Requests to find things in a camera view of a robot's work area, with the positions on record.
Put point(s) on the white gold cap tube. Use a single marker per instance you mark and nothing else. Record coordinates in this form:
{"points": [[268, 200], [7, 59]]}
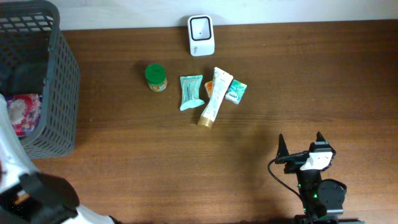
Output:
{"points": [[221, 82]]}

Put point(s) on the teal wet wipes pack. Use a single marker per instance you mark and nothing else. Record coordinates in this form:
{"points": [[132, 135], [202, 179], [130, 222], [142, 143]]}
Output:
{"points": [[191, 92]]}

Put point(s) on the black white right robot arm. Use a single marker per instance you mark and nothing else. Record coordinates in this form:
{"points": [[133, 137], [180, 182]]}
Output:
{"points": [[322, 199]]}

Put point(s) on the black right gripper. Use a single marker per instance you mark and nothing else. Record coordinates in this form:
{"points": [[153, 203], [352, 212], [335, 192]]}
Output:
{"points": [[282, 150]]}

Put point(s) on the orange tissue pack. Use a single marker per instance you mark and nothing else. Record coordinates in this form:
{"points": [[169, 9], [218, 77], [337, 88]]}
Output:
{"points": [[208, 87]]}

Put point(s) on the white barcode scanner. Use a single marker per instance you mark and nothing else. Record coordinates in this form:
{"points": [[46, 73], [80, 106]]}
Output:
{"points": [[201, 35]]}

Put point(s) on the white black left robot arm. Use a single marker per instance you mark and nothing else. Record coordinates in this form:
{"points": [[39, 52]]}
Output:
{"points": [[31, 196]]}

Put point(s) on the purple red snack bag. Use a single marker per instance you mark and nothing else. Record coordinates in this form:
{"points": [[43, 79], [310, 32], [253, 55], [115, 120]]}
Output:
{"points": [[24, 112]]}

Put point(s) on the grey plastic mesh basket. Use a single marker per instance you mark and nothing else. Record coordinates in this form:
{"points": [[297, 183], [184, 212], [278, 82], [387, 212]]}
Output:
{"points": [[36, 58]]}

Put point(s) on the green lid glass jar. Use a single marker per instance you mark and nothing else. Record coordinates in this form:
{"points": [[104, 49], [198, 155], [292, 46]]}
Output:
{"points": [[156, 77]]}

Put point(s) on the teal white tissue pack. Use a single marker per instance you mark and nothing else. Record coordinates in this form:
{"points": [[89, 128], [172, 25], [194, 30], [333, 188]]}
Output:
{"points": [[235, 92]]}

